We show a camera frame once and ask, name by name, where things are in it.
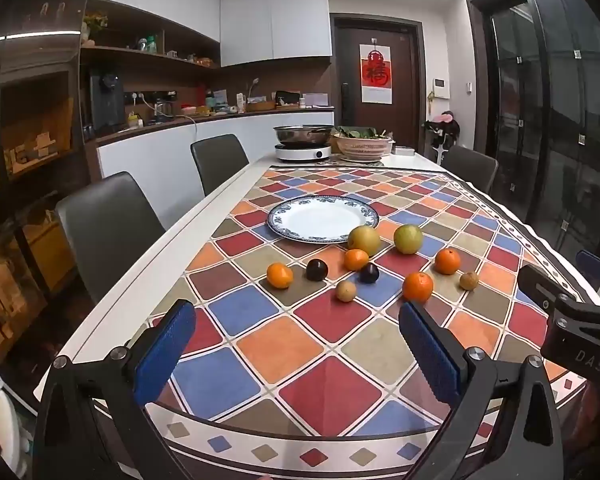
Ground steel hot pot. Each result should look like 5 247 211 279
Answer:
273 124 335 147

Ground wooden glass display cabinet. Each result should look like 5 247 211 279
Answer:
0 0 92 366

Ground wooden wall shelf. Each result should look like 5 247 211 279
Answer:
80 0 222 92

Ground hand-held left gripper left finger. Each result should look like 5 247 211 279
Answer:
32 299 197 480

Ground blue rimmed white plate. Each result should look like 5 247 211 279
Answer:
266 195 380 245

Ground grey dining chair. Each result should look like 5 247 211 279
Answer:
442 145 499 195
55 171 167 306
190 134 251 197

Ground dark glass sliding door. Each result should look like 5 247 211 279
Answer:
467 0 600 253

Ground flower bunch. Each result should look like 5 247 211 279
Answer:
82 12 109 43

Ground red wall calendar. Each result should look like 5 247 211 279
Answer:
359 44 397 105

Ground yellowish green pear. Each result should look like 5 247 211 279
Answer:
348 225 382 257

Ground white induction cooker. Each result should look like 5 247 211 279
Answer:
274 143 333 162

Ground small orange mandarin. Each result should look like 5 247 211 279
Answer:
343 248 370 272

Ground white wall cabinets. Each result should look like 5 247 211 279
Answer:
87 0 331 68

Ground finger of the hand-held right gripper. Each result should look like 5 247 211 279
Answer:
517 264 580 322
576 250 600 306

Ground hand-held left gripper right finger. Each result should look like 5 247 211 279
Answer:
398 301 565 480

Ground colourful checkered tablecloth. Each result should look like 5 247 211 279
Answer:
144 162 600 480

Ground pink colander basket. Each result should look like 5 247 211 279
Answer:
332 135 395 157

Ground black water dispenser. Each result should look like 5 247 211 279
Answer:
89 71 126 133

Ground white rack with dark clothes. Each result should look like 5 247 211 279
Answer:
422 119 461 155

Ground white kitchen counter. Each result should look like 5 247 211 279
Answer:
95 107 337 182

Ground leafy green vegetables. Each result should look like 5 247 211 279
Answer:
334 126 392 140

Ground dark brown door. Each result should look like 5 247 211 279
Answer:
330 12 426 153

